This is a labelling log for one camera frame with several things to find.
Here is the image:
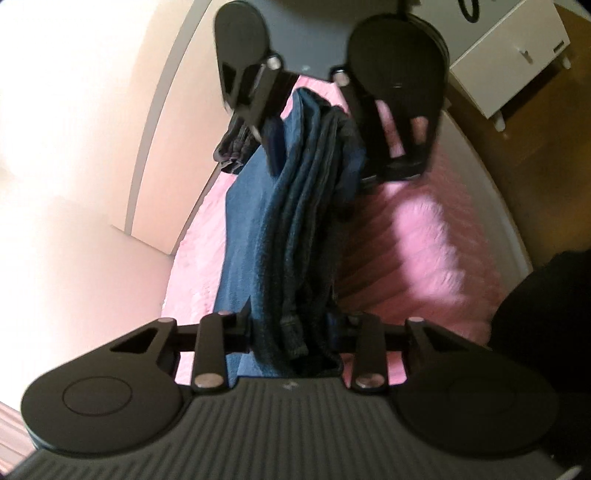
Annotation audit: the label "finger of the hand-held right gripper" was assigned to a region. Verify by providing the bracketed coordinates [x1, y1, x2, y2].
[219, 52, 297, 179]
[332, 67, 445, 184]

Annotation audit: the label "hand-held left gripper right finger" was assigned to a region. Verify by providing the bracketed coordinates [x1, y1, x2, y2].
[325, 311, 486, 394]

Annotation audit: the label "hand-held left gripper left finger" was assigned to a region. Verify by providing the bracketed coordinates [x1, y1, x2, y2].
[110, 311, 253, 394]

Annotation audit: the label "blue jeans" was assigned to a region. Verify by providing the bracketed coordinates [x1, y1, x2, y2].
[213, 88, 368, 389]

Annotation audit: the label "pink fluffy blanket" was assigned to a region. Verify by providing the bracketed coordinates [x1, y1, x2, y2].
[161, 76, 509, 389]

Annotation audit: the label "white nightstand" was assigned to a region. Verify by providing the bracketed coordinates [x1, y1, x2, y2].
[447, 0, 574, 136]

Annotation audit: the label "person's black clothing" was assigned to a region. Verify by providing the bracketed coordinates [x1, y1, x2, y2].
[488, 251, 591, 408]

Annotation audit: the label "black cable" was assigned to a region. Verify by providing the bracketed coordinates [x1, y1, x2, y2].
[457, 0, 484, 22]

